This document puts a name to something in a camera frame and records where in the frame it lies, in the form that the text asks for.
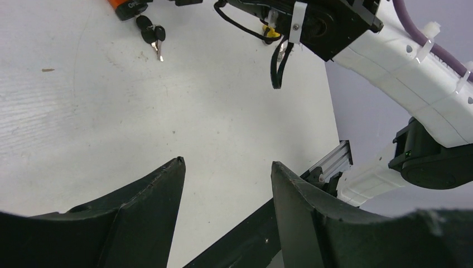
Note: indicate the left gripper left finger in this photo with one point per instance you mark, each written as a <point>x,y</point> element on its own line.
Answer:
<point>132,226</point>

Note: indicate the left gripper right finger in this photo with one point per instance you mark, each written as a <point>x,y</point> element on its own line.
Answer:
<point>319,230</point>

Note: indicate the yellow padlock keys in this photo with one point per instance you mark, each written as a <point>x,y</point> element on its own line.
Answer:
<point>281,51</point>

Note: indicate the yellow padlock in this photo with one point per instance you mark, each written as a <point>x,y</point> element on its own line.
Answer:
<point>270,33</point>

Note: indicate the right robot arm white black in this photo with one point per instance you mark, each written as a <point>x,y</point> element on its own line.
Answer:
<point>378,40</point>

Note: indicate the orange padlock keys black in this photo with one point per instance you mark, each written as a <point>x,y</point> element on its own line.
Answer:
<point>153,35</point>

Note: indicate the orange padlock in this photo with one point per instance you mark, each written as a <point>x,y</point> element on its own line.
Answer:
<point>127,9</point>

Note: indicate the aluminium rail frame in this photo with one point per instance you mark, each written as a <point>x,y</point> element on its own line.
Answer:
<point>338,160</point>

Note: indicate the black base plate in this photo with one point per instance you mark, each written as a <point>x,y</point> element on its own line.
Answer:
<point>252,243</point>

